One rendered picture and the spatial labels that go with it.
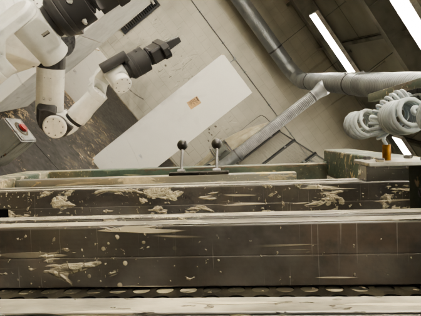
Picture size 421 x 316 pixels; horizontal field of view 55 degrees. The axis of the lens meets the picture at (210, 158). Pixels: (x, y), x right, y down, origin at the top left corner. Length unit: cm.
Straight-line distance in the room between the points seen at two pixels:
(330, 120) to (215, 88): 539
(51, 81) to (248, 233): 109
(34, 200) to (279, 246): 56
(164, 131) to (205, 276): 451
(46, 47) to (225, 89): 409
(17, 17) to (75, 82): 543
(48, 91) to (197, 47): 797
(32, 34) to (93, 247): 52
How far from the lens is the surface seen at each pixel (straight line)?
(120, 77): 137
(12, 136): 173
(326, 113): 984
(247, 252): 45
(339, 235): 45
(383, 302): 25
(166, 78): 929
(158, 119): 492
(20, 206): 89
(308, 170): 158
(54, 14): 87
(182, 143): 138
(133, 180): 137
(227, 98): 490
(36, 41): 89
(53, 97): 143
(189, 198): 78
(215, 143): 137
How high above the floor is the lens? 160
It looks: 5 degrees down
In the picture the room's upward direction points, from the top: 52 degrees clockwise
